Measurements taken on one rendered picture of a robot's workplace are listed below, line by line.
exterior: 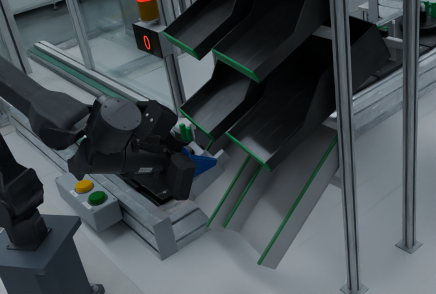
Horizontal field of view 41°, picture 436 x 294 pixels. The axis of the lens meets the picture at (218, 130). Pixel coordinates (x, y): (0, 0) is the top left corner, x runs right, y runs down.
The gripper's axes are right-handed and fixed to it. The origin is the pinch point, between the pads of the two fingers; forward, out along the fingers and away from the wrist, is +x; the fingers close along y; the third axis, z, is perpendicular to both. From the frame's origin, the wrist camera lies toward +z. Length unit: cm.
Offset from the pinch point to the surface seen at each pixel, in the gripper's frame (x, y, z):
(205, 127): 9.5, 13.2, -0.6
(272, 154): 11.2, -5.8, 3.1
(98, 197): 0.9, 38.3, -29.2
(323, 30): 14.8, -5.1, 23.6
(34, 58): 11, 160, -33
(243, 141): 12.1, 4.0, 0.9
